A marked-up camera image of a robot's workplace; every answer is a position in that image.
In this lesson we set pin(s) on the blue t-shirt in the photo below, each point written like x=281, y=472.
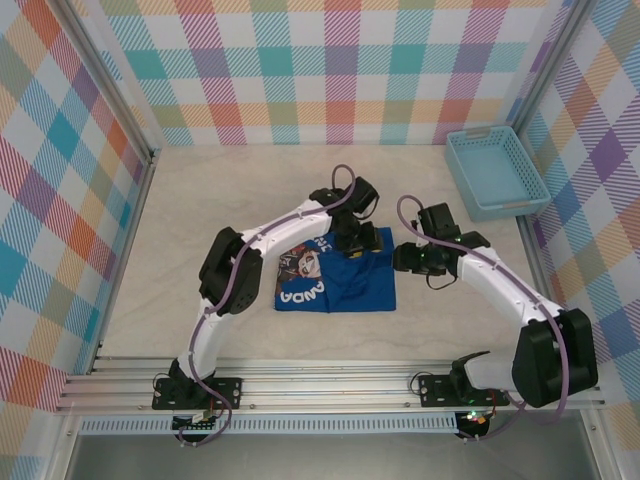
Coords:
x=365, y=290

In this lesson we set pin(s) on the light blue plastic basket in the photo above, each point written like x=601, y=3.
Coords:
x=495, y=170

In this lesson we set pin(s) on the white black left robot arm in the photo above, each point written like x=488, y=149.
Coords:
x=230, y=270

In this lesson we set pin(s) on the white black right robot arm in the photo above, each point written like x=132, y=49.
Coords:
x=555, y=360

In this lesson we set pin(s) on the circuit board with lit LED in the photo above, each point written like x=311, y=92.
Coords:
x=475, y=422

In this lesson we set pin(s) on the small circuit board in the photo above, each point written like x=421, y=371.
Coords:
x=195, y=425

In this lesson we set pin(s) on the aluminium side rail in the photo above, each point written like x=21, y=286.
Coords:
x=131, y=235
x=539, y=265

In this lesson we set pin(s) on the long aluminium base rail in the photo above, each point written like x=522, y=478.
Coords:
x=325, y=385

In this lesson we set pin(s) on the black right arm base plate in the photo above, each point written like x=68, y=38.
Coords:
x=435, y=392

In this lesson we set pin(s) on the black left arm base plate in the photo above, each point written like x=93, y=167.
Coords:
x=227, y=392

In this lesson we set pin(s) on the aluminium frame post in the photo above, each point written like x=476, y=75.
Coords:
x=539, y=75
x=112, y=75

